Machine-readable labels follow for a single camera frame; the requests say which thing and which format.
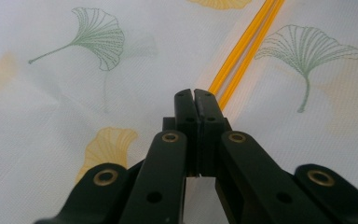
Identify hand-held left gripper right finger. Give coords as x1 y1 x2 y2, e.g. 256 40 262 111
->
193 88 233 179

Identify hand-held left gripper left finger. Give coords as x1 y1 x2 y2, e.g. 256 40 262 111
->
162 89 201 178

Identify white leaf-print mesh laundry bag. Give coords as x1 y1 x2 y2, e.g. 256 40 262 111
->
0 0 358 224

